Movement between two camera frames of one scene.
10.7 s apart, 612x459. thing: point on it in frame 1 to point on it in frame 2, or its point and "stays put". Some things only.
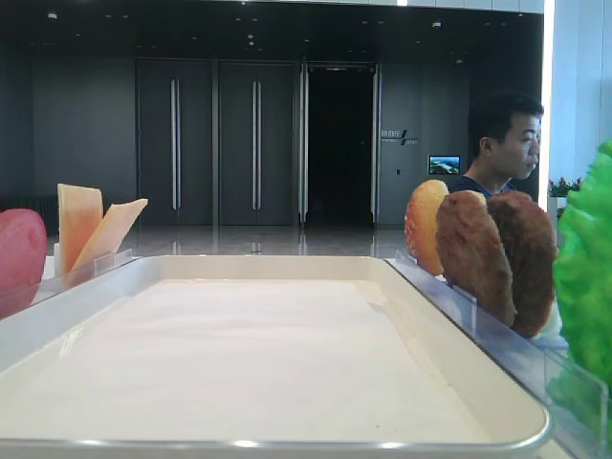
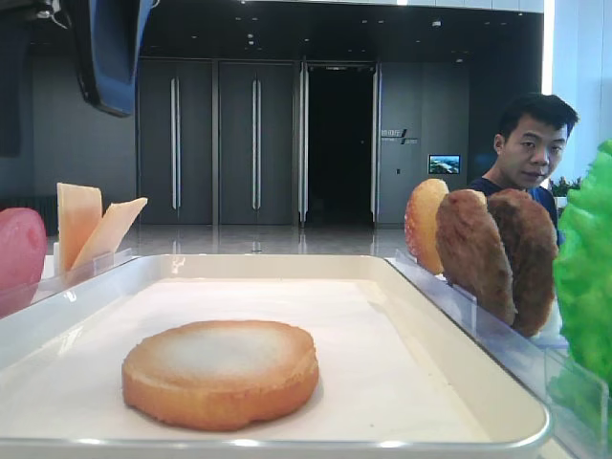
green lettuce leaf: [582, 383] stays put
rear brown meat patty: [529, 240] stays put
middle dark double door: [255, 143] stays put
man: [505, 140] to [532, 142]
